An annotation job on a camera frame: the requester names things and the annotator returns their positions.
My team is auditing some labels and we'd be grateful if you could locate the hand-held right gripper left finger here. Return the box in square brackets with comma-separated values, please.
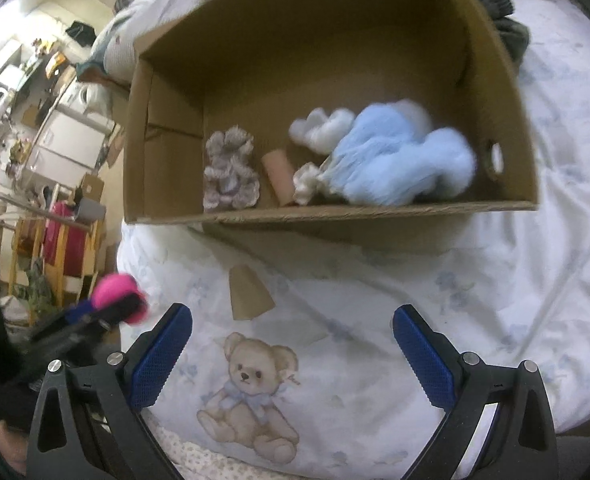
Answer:
[25, 302, 194, 480]

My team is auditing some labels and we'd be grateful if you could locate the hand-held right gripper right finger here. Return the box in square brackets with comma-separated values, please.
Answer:
[392, 304, 561, 480]

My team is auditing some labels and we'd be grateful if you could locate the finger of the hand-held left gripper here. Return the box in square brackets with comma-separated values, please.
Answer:
[35, 294, 148, 356]
[30, 300, 108, 341]

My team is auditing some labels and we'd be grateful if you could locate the beige floral scrunchie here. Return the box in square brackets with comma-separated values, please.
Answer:
[203, 126, 261, 212]

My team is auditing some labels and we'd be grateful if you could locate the light blue fluffy towel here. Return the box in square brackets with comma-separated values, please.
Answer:
[320, 102, 477, 207]

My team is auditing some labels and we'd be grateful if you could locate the peach cloth roll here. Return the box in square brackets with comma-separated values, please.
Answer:
[261, 149, 296, 207]

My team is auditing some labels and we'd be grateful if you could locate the white fluffy cloth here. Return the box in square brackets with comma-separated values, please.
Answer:
[289, 107, 356, 153]

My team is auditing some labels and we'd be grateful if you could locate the brown cardboard box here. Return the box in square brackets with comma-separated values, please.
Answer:
[123, 0, 540, 224]

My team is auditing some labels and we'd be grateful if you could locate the person's left hand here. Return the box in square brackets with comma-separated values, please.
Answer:
[0, 422, 30, 478]

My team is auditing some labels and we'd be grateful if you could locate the pink cloth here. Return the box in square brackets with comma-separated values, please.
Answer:
[42, 202, 93, 278]

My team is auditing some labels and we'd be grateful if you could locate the wooden rack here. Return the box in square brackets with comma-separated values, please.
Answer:
[0, 175, 106, 311]

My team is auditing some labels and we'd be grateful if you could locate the brown cardboard piece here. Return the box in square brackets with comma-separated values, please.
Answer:
[229, 265, 276, 321]

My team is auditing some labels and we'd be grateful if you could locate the small cardboard box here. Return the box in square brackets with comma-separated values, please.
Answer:
[79, 174, 106, 206]

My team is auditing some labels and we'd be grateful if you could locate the floral bed sheet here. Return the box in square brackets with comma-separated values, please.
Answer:
[150, 425, 416, 480]

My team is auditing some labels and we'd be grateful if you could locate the white low cabinet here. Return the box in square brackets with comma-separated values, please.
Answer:
[22, 105, 118, 186]

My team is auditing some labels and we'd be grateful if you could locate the white washing machine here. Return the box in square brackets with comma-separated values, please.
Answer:
[57, 80, 116, 121]

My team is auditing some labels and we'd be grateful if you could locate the black hanging garment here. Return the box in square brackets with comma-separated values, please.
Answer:
[65, 21, 98, 48]

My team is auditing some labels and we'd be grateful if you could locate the crumpled bear print quilt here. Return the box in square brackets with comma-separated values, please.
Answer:
[77, 0, 538, 83]

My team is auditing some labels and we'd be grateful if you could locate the dark grey clothing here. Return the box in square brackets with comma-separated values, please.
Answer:
[462, 0, 531, 66]

